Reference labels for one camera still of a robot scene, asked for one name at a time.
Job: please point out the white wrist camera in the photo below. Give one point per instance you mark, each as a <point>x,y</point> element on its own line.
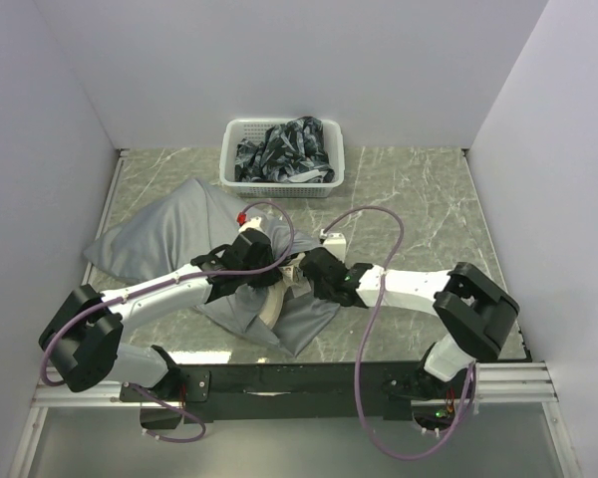
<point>335,243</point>
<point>251,224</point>

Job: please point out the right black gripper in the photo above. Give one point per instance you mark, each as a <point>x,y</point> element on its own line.
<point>320,292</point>

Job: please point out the cream bear-print pillow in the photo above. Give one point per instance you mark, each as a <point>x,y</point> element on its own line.
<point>273,304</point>

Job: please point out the grey pillowcase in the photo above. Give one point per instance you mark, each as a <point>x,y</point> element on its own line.
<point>191,221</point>

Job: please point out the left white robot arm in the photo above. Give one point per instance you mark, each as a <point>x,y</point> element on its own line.
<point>82,344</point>

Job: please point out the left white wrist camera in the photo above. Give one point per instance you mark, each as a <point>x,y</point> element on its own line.
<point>251,224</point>

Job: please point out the black base beam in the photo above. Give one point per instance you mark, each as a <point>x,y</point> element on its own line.
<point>304,390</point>

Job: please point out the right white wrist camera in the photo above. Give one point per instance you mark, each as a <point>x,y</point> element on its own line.
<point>335,243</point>

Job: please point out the dark patterned cloth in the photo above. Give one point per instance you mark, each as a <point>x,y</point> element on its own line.
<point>293,152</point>

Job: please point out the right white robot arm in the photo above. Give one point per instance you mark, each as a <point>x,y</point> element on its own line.
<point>477,314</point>

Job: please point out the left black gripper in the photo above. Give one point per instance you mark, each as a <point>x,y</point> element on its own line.
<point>266,280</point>

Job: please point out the white plastic basket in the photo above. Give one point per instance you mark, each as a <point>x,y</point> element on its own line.
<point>254,129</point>

